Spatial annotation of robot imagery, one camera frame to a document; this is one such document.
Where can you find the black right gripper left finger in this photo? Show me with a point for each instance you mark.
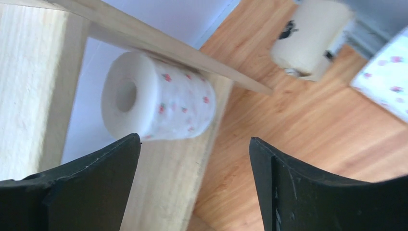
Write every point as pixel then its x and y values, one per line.
pixel 86 194

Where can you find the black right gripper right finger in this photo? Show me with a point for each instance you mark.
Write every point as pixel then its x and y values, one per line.
pixel 296 196

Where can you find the white floral paper roll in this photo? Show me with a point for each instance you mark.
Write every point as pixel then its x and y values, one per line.
pixel 156 100
pixel 384 79

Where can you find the light wooden two-tier shelf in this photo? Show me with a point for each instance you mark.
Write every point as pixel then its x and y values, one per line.
pixel 54 55

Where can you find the brown wrapped paper roll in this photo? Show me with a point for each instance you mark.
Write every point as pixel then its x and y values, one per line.
pixel 312 38

